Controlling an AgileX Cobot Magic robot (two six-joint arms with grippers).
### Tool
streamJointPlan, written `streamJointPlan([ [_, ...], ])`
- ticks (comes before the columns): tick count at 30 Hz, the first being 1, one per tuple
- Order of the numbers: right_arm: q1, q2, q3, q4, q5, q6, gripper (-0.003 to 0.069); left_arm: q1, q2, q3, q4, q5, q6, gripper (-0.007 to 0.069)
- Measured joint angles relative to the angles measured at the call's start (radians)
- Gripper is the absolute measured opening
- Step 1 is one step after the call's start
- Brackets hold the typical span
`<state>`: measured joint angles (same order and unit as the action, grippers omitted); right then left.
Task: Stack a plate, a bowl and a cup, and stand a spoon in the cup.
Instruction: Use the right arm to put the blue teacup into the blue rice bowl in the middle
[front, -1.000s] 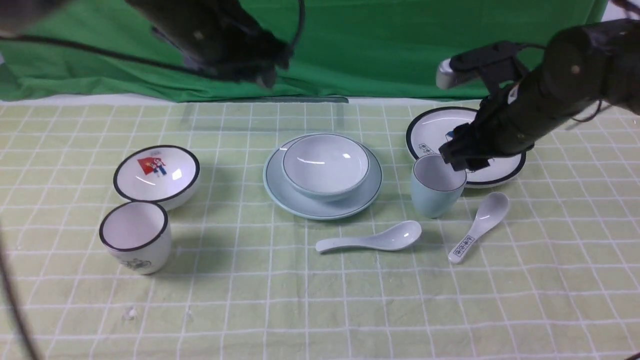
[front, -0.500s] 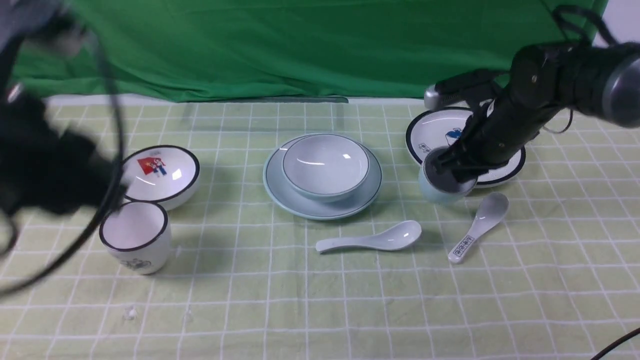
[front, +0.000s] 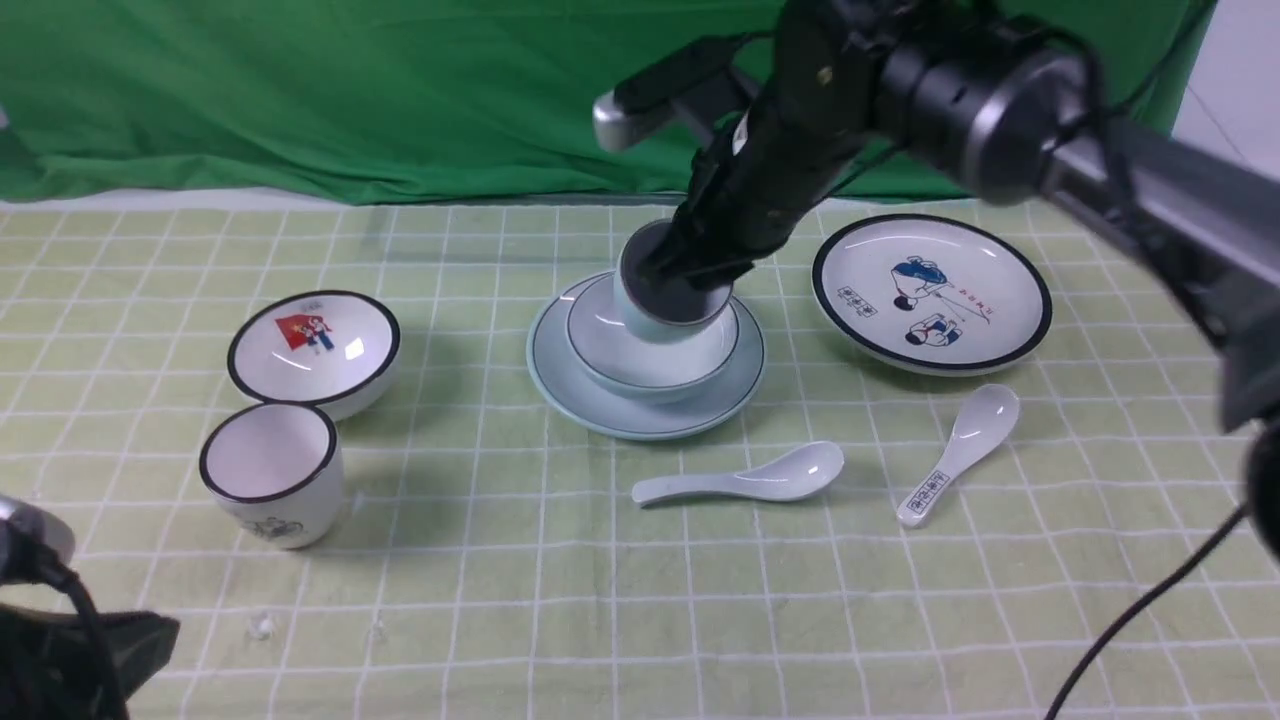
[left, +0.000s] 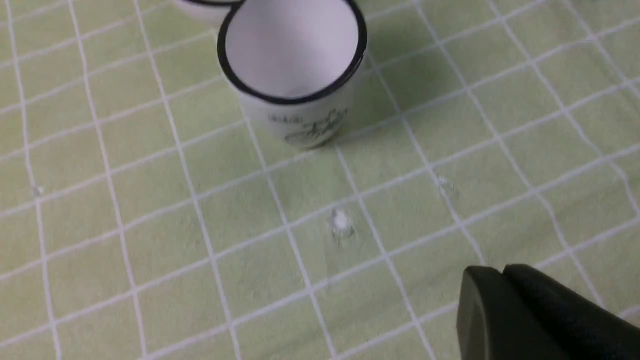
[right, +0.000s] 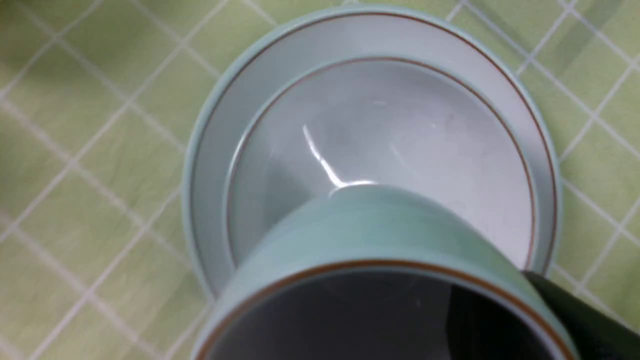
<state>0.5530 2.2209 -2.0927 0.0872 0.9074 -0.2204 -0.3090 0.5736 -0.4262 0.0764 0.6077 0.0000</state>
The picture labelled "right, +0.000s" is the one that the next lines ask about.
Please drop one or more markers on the light blue bowl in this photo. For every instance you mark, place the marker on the light blue bowl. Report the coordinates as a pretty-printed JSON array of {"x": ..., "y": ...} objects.
[{"x": 382, "y": 120}]

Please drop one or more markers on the light blue cup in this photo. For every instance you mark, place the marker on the light blue cup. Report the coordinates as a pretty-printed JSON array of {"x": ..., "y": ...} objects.
[{"x": 378, "y": 273}]

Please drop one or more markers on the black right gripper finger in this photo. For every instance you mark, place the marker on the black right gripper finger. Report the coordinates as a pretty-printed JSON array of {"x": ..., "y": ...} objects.
[{"x": 596, "y": 336}]

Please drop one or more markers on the green checkered tablecloth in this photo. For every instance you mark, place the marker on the green checkered tablecloth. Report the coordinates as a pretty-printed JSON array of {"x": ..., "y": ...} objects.
[{"x": 98, "y": 101}]

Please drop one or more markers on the light blue plate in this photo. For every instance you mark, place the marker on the light blue plate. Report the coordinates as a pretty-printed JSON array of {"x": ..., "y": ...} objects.
[{"x": 329, "y": 36}]

